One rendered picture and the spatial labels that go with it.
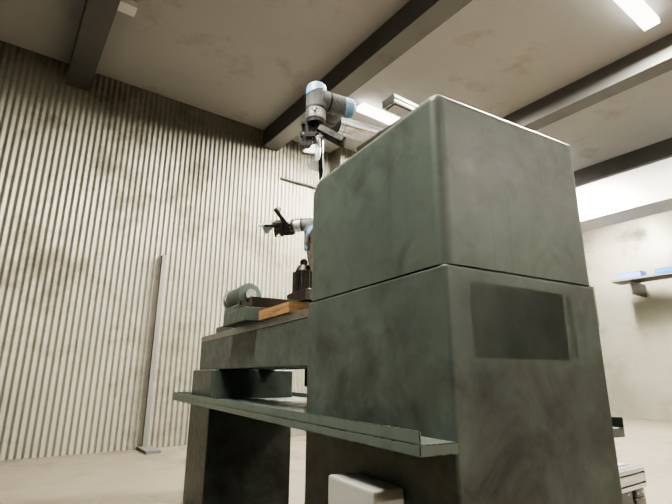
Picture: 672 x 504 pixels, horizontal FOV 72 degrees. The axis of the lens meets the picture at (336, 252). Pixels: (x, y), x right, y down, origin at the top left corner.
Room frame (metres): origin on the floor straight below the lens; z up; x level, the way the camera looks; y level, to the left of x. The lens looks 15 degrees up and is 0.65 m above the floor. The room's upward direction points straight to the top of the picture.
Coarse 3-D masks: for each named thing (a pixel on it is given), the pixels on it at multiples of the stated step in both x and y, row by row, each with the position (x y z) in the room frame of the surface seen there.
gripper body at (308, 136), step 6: (306, 120) 1.50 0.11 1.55; (312, 120) 1.49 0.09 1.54; (318, 120) 1.49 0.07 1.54; (324, 120) 1.51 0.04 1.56; (306, 126) 1.50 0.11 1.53; (312, 126) 1.53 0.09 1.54; (318, 126) 1.50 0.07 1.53; (300, 132) 1.49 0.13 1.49; (306, 132) 1.48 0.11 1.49; (312, 132) 1.48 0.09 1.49; (318, 132) 1.50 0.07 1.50; (300, 138) 1.48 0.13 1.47; (306, 138) 1.49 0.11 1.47; (312, 138) 1.49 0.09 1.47; (300, 144) 1.48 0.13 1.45; (306, 144) 1.49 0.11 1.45; (312, 144) 1.49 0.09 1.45
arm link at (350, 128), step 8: (344, 120) 1.67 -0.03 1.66; (352, 120) 1.69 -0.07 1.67; (336, 128) 1.67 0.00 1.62; (344, 128) 1.68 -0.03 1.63; (352, 128) 1.69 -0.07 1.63; (360, 128) 1.71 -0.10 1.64; (368, 128) 1.72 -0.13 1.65; (376, 128) 1.74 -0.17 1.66; (352, 136) 1.73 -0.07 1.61; (360, 136) 1.73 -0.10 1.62; (368, 136) 1.74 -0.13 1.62
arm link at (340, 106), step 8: (336, 96) 1.52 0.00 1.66; (336, 104) 1.52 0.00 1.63; (344, 104) 1.53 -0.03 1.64; (352, 104) 1.55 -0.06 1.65; (328, 112) 1.55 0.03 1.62; (336, 112) 1.55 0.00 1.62; (344, 112) 1.55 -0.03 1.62; (352, 112) 1.56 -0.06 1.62; (328, 120) 1.61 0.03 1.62; (336, 120) 1.61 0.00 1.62
